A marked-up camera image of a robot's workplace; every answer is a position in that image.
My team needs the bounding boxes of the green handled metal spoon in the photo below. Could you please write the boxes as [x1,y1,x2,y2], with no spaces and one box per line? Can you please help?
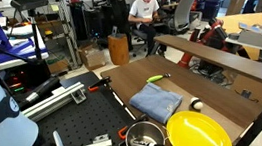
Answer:
[145,70,172,87]

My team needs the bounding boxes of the folded blue towel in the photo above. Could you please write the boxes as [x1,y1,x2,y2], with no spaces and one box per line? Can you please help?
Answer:
[126,79,185,126]

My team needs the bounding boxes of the long orange black clamp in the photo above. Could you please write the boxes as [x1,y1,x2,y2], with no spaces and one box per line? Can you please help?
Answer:
[86,74,113,96]

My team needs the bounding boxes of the open cardboard box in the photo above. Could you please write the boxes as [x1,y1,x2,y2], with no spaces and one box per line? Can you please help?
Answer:
[75,40,109,74]

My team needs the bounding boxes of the stainless steel pot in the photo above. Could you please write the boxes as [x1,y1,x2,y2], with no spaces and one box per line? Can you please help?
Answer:
[117,117,170,146]

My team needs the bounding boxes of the short orange black clamp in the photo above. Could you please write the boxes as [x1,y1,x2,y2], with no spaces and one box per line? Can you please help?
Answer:
[116,110,150,143]

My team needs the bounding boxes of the black perforated breadboard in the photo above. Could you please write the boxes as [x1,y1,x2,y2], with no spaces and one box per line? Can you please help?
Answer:
[32,65,188,146]

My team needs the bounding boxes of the seated person in white shirt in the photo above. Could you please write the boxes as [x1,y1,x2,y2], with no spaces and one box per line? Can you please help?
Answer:
[122,0,174,60]

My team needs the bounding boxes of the white and black ball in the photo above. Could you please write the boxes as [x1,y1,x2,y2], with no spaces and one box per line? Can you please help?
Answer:
[188,95,205,112]

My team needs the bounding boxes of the grey office chair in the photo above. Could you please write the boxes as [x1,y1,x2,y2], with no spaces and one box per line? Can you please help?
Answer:
[170,0,198,38]

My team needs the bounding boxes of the black cylindrical tool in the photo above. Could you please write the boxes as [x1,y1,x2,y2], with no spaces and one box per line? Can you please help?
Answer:
[19,72,62,112]

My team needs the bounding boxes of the yellow plastic plate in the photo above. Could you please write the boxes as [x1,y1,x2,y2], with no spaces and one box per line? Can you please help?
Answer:
[163,108,237,146]

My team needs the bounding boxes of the tan wooden board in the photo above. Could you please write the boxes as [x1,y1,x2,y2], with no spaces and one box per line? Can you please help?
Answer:
[212,6,262,62]

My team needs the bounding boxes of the printed cardboard box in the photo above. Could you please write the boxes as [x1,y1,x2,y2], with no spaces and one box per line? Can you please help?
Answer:
[227,72,262,107]

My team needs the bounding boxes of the metal frame rack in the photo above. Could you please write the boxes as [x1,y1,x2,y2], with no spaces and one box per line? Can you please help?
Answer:
[39,0,92,72]

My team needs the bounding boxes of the long aluminium extrusion rail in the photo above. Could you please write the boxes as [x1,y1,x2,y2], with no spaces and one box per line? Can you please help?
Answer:
[19,74,90,129]

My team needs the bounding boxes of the black camera on tripod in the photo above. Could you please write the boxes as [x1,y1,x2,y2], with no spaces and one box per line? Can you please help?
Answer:
[3,0,51,61]

